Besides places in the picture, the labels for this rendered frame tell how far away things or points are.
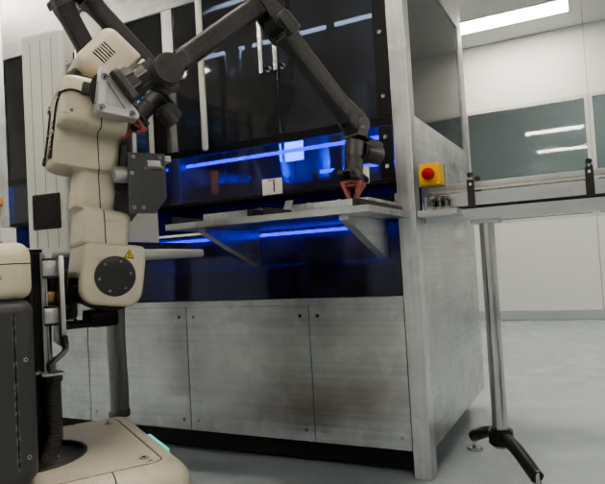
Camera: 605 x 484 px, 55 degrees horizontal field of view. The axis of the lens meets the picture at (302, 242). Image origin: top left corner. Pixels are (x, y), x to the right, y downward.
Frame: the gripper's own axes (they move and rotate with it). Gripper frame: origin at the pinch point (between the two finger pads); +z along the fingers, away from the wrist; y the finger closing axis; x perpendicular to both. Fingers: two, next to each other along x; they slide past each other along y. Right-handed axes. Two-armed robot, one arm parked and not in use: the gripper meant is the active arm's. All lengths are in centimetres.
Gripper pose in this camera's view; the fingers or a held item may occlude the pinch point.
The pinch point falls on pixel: (351, 203)
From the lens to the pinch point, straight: 177.6
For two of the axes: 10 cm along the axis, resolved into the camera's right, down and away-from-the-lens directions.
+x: -8.9, 0.5, 4.6
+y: 4.6, 2.0, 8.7
